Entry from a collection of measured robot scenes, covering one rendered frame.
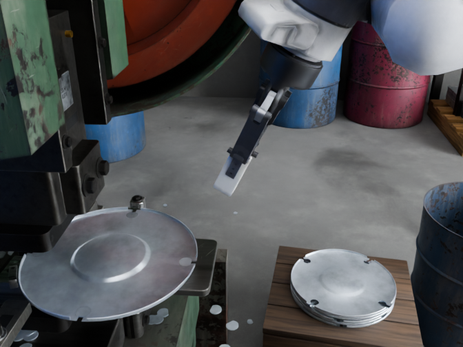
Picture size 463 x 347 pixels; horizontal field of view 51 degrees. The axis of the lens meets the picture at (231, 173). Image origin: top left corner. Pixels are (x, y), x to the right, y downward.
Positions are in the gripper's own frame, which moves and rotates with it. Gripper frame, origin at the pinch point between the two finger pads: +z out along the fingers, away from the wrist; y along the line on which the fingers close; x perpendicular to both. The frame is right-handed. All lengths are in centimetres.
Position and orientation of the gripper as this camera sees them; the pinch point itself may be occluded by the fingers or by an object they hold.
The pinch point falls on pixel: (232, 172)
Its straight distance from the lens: 70.8
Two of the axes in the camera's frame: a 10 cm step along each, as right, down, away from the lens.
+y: 3.0, -4.3, 8.5
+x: -8.7, -5.0, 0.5
